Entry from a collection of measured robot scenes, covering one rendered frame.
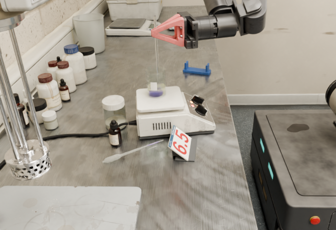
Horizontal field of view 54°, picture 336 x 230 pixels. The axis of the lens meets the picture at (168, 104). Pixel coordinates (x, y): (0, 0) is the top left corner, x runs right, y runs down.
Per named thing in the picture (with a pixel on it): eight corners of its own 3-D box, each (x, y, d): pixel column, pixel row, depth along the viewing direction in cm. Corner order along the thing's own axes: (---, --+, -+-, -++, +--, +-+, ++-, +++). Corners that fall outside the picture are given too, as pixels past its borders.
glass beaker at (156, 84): (169, 98, 86) (168, 69, 83) (149, 101, 85) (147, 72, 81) (163, 88, 92) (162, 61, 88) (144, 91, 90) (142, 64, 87)
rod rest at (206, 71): (211, 72, 122) (211, 62, 120) (208, 75, 119) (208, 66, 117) (185, 69, 125) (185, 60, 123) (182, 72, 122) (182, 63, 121)
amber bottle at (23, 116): (17, 131, 91) (8, 99, 86) (12, 125, 94) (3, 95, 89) (31, 125, 93) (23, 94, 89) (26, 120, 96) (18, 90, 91)
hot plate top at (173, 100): (179, 88, 93) (179, 85, 92) (185, 109, 82) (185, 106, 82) (136, 91, 92) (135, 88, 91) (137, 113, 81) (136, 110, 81)
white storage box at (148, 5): (165, 6, 219) (164, -17, 212) (160, 21, 187) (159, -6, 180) (119, 8, 222) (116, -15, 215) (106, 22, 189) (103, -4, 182)
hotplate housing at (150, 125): (205, 109, 97) (206, 85, 94) (215, 134, 86) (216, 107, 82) (129, 116, 96) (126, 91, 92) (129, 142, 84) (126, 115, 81)
